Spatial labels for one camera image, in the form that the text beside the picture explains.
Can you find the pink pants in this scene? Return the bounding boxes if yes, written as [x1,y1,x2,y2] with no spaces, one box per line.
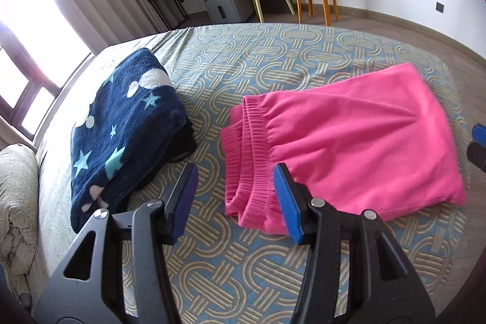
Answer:
[220,62,467,237]

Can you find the navy star blanket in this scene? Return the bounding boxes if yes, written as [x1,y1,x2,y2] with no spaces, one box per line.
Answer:
[70,48,188,234]

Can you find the beige quilt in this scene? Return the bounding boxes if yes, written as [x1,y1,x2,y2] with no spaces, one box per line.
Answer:
[0,144,40,296]

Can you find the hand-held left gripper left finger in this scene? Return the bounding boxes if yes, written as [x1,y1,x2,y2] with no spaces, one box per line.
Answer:
[34,162,200,324]

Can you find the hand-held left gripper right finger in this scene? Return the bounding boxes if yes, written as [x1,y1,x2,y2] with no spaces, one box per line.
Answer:
[273,162,438,324]

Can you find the bed with patterned bedspread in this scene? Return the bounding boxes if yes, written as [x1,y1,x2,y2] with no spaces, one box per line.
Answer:
[30,22,486,324]

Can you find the window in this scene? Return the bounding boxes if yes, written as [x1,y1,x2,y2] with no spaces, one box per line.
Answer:
[0,0,94,142]

